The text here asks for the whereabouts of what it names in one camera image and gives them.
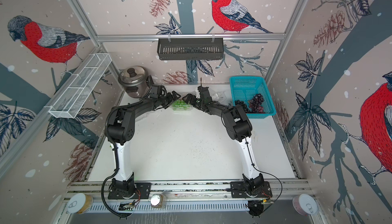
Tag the silver rice cooker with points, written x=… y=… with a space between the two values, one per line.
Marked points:
x=136 y=81

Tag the white wire mesh shelf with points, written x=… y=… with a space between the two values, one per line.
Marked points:
x=82 y=84

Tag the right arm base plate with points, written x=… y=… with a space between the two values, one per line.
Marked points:
x=243 y=189

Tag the green grape bunch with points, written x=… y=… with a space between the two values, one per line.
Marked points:
x=180 y=104

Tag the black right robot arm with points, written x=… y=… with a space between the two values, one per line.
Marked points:
x=239 y=129

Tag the clear clamshell container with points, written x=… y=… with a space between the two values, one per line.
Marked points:
x=181 y=104
x=218 y=96

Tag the white tape roll right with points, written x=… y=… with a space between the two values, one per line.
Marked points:
x=305 y=205

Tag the black hanging wire basket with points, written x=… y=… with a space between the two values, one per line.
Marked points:
x=190 y=49

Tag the white tape roll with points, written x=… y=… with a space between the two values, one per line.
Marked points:
x=305 y=205
x=80 y=203

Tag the dark purple grape bunch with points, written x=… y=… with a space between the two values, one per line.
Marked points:
x=255 y=104

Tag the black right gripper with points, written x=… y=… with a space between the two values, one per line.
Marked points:
x=189 y=98

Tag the black grape bunch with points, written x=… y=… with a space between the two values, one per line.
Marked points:
x=243 y=105

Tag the white tape roll left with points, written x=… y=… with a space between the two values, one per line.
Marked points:
x=80 y=203

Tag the small round silver light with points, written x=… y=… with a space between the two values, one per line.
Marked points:
x=157 y=201

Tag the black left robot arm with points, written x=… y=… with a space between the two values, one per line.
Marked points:
x=120 y=129

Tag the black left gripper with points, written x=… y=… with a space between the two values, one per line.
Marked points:
x=171 y=99

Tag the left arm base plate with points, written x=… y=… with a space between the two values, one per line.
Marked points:
x=122 y=190

